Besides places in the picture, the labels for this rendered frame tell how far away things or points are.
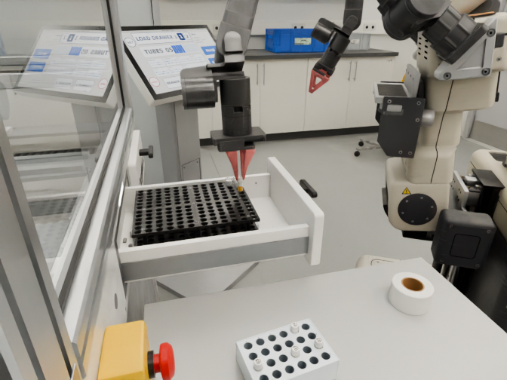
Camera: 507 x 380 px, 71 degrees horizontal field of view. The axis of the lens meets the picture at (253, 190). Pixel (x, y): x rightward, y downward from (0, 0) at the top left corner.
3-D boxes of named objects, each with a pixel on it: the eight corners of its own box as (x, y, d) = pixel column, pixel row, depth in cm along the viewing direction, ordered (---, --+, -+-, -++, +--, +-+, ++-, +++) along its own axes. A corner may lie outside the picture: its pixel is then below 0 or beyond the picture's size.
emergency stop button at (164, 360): (175, 357, 43) (172, 333, 42) (177, 387, 40) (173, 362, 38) (149, 362, 43) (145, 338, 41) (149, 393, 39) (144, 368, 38)
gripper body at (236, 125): (266, 143, 69) (265, 105, 66) (213, 148, 67) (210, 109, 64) (259, 134, 75) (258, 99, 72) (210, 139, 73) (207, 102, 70)
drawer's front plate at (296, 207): (272, 196, 91) (274, 155, 86) (319, 265, 65) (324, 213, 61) (266, 197, 90) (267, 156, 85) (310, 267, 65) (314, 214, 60)
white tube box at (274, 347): (307, 335, 58) (309, 317, 57) (336, 378, 51) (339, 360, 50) (236, 359, 54) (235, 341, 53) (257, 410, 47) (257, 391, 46)
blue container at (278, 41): (314, 49, 412) (316, 28, 402) (330, 52, 376) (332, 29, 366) (263, 50, 398) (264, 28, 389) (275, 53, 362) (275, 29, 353)
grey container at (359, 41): (357, 47, 426) (358, 32, 418) (370, 50, 399) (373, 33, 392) (325, 48, 417) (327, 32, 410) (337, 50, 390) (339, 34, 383)
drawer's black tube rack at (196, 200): (240, 205, 83) (239, 179, 80) (259, 247, 67) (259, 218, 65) (139, 216, 78) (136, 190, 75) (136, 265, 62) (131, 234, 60)
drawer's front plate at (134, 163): (144, 163, 111) (139, 129, 106) (142, 206, 86) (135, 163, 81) (138, 163, 111) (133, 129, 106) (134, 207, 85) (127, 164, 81)
